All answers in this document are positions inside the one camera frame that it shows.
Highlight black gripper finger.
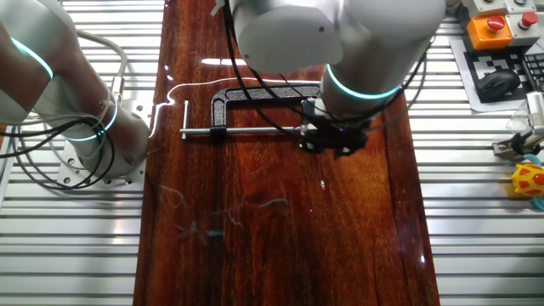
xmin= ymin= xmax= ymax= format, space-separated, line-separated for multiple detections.
xmin=298 ymin=133 xmax=320 ymax=155
xmin=333 ymin=142 xmax=359 ymax=159

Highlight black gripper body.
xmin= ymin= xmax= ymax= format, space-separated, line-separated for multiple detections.
xmin=302 ymin=114 xmax=370 ymax=149

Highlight dark red pencil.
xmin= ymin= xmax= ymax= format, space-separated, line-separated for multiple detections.
xmin=314 ymin=152 xmax=327 ymax=191

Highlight black C-clamp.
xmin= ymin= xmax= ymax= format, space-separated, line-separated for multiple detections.
xmin=179 ymin=83 xmax=324 ymax=141

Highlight glossy red-brown wooden board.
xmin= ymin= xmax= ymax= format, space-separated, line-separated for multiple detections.
xmin=132 ymin=0 xmax=441 ymax=306

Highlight black white marker sheet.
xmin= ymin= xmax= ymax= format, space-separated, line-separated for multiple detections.
xmin=449 ymin=36 xmax=535 ymax=115

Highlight black computer mouse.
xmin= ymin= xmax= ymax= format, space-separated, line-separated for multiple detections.
xmin=474 ymin=68 xmax=522 ymax=104

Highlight orange emergency stop box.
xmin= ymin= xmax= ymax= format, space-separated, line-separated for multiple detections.
xmin=466 ymin=14 xmax=514 ymax=51

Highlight yellow orange turtle toy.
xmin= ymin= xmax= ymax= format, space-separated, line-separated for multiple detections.
xmin=509 ymin=153 xmax=544 ymax=213

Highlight grey button box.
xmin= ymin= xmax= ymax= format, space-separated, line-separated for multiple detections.
xmin=505 ymin=0 xmax=541 ymax=14
xmin=462 ymin=0 xmax=509 ymax=17

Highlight grey red-button stop box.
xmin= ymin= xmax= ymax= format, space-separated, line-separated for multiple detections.
xmin=504 ymin=11 xmax=544 ymax=47

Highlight black keyboard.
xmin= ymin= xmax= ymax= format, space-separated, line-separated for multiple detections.
xmin=521 ymin=51 xmax=544 ymax=93

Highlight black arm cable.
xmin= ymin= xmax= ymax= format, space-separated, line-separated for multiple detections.
xmin=220 ymin=0 xmax=430 ymax=138

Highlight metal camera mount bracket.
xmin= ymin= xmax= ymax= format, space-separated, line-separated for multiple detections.
xmin=491 ymin=132 xmax=544 ymax=162

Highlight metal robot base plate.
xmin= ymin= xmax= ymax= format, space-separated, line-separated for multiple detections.
xmin=57 ymin=98 xmax=157 ymax=191

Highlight ribbed silver camera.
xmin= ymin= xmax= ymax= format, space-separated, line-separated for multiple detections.
xmin=524 ymin=90 xmax=544 ymax=138

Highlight thick grey robot cable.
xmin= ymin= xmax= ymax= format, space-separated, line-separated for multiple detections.
xmin=70 ymin=28 xmax=129 ymax=105

